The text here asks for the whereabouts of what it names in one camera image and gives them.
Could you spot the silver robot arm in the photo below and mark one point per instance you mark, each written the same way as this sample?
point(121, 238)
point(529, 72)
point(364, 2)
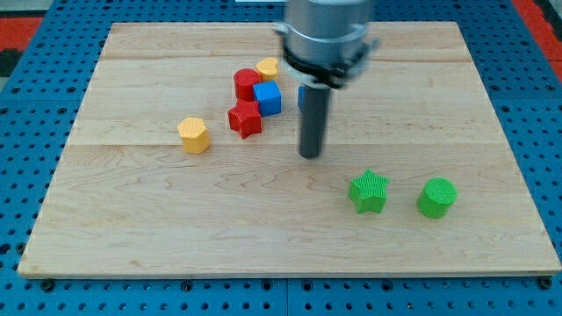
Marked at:
point(324, 42)

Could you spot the yellow hexagon block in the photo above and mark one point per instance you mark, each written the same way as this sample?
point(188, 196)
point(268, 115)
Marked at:
point(194, 135)

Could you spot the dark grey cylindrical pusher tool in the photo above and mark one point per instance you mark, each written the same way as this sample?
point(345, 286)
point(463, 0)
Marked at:
point(313, 122)

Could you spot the red star block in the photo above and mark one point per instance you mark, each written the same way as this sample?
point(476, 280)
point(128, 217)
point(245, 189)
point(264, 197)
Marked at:
point(245, 118)

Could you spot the blue cube block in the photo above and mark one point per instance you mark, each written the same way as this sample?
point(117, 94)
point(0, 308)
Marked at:
point(269, 98)

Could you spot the blue block behind tool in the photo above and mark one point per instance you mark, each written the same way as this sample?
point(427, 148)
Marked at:
point(300, 97)

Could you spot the red cylinder block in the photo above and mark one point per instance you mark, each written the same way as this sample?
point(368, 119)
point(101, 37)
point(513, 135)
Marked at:
point(244, 81)

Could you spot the yellow heart block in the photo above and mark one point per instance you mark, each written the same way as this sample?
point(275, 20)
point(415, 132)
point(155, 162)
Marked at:
point(267, 69)

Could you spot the green star block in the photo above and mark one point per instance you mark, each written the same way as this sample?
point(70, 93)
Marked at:
point(368, 192)

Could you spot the light wooden board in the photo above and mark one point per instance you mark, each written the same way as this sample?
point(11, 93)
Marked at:
point(127, 202)

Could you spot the green cylinder block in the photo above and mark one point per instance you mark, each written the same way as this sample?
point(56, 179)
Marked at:
point(436, 198)

